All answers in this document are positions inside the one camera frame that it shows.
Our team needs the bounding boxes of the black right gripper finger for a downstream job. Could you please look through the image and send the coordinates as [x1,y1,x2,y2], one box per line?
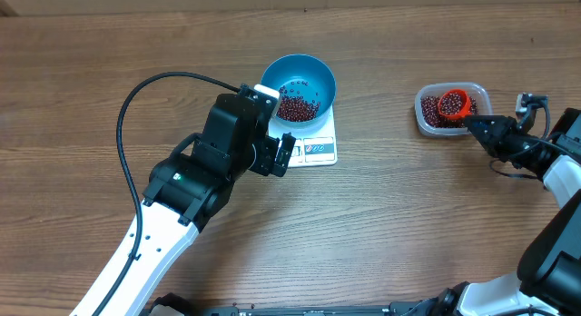
[468,124,498,156]
[464,115,517,131]

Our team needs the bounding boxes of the red beans in bowl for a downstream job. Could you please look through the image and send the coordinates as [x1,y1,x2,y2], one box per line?
[277,80,321,123]

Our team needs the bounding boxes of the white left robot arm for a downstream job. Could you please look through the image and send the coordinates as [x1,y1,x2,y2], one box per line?
[73,84,295,315]

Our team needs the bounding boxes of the orange plastic measuring scoop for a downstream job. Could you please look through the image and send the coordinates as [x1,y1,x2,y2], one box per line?
[438,89,472,122]

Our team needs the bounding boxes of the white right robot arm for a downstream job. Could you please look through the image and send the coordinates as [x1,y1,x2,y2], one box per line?
[426,108,580,315]

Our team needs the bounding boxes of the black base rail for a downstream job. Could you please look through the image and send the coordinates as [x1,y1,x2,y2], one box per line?
[139,293,435,316]

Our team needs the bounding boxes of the red beans in scoop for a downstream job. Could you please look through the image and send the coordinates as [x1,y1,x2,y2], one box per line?
[439,93,464,115]

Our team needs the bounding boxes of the white digital kitchen scale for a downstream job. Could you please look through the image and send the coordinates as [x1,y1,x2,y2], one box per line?
[269,107,338,168]

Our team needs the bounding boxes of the blue bowl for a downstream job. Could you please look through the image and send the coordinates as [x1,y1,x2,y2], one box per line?
[261,54,337,118]

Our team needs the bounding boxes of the pile of red beans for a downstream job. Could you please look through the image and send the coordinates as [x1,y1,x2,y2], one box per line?
[420,96,464,128]

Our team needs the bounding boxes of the clear plastic bean container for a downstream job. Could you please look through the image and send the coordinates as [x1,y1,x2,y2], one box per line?
[415,82,493,137]

